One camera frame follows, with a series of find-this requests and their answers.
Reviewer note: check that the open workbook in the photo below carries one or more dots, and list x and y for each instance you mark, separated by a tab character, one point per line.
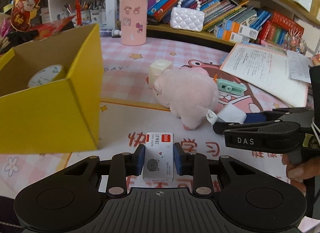
262	72

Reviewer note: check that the yellow tape roll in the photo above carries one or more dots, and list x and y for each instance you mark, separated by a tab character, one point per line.
46	75

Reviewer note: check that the red paper sheet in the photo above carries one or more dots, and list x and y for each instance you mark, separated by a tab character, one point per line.
52	29

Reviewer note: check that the orange and blue box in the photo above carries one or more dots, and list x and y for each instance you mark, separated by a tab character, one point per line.
240	28
231	35

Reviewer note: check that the dark cloth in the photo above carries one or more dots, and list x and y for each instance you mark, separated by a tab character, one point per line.
21	37

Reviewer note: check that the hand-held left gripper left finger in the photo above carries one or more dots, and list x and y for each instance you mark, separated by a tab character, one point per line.
140	160

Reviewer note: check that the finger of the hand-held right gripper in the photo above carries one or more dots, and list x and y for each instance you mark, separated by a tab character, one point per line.
220	127
255	117

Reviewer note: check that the thick red dictionary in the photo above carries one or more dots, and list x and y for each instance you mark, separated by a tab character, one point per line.
287	21

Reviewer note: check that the mint green box cutter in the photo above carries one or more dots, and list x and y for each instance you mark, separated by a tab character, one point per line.
231	87

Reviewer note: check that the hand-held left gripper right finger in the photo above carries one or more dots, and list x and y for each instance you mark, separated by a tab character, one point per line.
178	159

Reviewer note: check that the pink plush toy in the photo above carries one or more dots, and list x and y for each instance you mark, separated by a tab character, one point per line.
185	92

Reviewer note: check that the person's right hand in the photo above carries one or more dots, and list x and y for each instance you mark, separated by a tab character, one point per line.
298	171

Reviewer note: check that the small dark bottle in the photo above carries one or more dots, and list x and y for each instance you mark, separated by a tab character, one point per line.
110	32

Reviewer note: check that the white staple box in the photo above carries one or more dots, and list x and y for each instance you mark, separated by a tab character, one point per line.
158	157

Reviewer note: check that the yellow cardboard box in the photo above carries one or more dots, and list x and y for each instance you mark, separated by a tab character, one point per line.
45	117

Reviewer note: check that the pink crown ornament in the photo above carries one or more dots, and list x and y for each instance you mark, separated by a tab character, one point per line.
297	41

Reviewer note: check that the white quilted handbag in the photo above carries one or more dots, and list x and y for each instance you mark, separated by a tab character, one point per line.
187	20

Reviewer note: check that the printed paper sheet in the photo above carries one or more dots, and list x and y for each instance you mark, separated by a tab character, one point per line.
298	66

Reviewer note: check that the white eraser block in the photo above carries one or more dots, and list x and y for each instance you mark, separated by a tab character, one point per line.
231	114

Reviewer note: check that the white shelf unit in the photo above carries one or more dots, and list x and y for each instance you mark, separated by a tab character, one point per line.
53	2

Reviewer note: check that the row of colourful books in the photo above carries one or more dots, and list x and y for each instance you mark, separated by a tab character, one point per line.
160	0

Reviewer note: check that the wooden bookshelf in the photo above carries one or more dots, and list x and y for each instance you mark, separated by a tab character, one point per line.
160	27

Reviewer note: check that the cream plastic block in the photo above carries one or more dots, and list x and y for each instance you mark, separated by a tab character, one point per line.
160	69

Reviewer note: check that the pink cylinder container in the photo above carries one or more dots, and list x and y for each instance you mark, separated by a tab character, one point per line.
132	20

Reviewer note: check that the red cartoon figure decoration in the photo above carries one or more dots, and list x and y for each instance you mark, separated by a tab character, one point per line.
25	10

